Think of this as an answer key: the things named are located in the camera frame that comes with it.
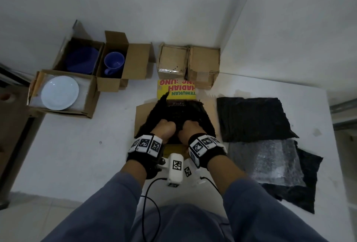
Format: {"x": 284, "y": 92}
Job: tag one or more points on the person's left hand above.
{"x": 165, "y": 131}

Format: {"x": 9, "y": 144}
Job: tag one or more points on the open cardboard box white lining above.
{"x": 92, "y": 102}

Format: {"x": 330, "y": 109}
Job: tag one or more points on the brown wooden furniture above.
{"x": 12, "y": 127}

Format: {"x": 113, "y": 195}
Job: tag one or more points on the open cardboard box yellow flap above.
{"x": 175, "y": 86}

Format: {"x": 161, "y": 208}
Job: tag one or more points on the white plate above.
{"x": 60, "y": 93}

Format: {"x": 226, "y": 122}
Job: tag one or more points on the blue mug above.
{"x": 114, "y": 61}

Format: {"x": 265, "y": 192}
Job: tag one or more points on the clear bubble wrap sheet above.
{"x": 265, "y": 160}

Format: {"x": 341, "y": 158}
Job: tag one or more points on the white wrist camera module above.
{"x": 175, "y": 170}
{"x": 192, "y": 176}

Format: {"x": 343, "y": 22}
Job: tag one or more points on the open cardboard box tall flap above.
{"x": 136, "y": 60}

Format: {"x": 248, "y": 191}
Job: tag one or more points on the folded black cloth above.
{"x": 251, "y": 119}

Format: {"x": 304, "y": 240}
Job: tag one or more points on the open cardboard box dark inside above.
{"x": 62, "y": 52}

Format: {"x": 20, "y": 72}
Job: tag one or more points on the person's right hand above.
{"x": 190, "y": 130}

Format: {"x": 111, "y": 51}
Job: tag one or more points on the closed small cardboard box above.
{"x": 203, "y": 66}
{"x": 172, "y": 60}

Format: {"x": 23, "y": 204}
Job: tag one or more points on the person's right forearm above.
{"x": 251, "y": 208}

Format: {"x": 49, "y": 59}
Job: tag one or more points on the black wristband with marker tags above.
{"x": 145, "y": 144}
{"x": 202, "y": 147}

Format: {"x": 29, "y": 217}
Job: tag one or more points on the flat black cloth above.
{"x": 309, "y": 183}

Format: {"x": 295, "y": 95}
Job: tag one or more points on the black cloth wrapping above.
{"x": 178, "y": 112}

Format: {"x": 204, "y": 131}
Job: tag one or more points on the grey metal rail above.
{"x": 344, "y": 110}

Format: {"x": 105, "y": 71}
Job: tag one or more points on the person's torso in grey shirt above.
{"x": 181, "y": 223}

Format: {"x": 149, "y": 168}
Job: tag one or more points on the blue plate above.
{"x": 82, "y": 60}

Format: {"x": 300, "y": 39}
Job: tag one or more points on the person's left forearm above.
{"x": 111, "y": 202}

